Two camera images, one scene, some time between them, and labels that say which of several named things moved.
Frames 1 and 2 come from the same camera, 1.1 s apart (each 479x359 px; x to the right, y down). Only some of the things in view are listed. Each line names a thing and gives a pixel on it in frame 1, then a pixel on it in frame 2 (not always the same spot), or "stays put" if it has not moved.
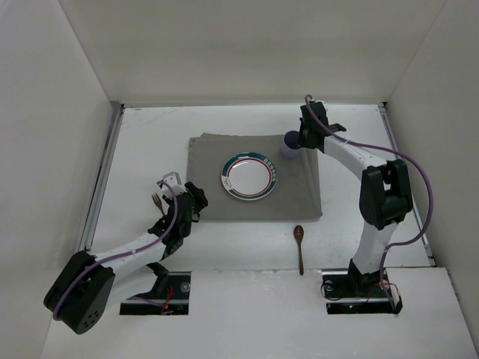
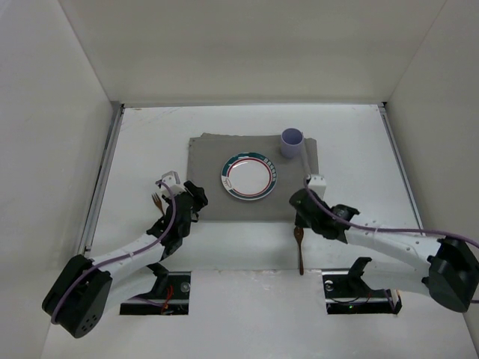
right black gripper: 307,134 to 304,206
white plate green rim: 248,176 stays put
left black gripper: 196,196 stays put
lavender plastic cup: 290,144 stays put
